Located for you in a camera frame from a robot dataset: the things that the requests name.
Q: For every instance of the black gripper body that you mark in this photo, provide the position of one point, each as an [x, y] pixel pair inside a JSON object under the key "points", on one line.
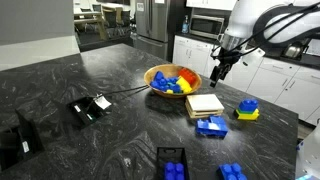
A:
{"points": [[229, 56]]}

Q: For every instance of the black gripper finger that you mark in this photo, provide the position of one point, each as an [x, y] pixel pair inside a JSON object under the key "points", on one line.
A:
{"points": [[215, 76], [225, 71]]}

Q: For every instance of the long blue Lego block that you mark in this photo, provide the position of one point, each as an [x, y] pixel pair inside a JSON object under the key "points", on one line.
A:
{"points": [[212, 126]]}

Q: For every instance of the white robot base unit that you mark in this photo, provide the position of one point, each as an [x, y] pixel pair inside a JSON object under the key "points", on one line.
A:
{"points": [[308, 156]]}

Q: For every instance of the wooden bowl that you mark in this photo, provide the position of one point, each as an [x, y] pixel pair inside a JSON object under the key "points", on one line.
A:
{"points": [[196, 83]]}

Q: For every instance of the red Lego block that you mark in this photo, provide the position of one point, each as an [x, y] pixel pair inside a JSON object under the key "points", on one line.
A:
{"points": [[187, 75]]}

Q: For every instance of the large yellow Lego block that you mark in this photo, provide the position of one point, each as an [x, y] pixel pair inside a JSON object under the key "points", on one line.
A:
{"points": [[184, 84]]}

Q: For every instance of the green Lego plate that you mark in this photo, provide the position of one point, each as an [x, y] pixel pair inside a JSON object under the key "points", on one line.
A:
{"points": [[246, 111]]}

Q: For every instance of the small yellow Lego block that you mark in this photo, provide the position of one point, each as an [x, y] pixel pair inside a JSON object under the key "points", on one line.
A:
{"points": [[170, 91]]}

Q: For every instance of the stack of wooden coasters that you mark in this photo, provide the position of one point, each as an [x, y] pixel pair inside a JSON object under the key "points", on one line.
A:
{"points": [[204, 105]]}

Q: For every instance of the stainless steel microwave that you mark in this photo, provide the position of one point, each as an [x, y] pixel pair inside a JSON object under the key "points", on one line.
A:
{"points": [[206, 26]]}

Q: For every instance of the white kitchen base cabinets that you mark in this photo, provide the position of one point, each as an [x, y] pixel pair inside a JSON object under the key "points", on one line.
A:
{"points": [[276, 83]]}

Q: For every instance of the blue soap bottle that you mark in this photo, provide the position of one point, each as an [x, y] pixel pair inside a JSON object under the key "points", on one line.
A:
{"points": [[185, 25]]}

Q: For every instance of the silver kettle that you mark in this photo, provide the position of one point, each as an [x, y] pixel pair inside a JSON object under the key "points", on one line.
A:
{"points": [[293, 50]]}

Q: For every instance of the stainless steel refrigerator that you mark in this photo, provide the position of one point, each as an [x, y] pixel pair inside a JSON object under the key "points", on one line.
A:
{"points": [[153, 23]]}

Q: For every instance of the white paper tag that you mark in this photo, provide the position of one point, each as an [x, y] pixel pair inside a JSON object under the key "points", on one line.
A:
{"points": [[102, 102]]}

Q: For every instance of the black office chair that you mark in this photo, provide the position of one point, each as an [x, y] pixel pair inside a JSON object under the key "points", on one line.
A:
{"points": [[111, 20]]}

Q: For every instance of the black countertop outlet box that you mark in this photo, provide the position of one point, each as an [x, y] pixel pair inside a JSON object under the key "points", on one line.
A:
{"points": [[87, 110], [20, 141]]}

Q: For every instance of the wooden dining table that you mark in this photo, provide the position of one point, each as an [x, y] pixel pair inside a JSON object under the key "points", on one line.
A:
{"points": [[90, 20]]}

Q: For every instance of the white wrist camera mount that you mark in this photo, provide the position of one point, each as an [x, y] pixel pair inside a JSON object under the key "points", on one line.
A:
{"points": [[255, 57]]}

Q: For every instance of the white wall cabinet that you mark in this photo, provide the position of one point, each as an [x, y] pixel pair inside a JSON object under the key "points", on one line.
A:
{"points": [[210, 4]]}

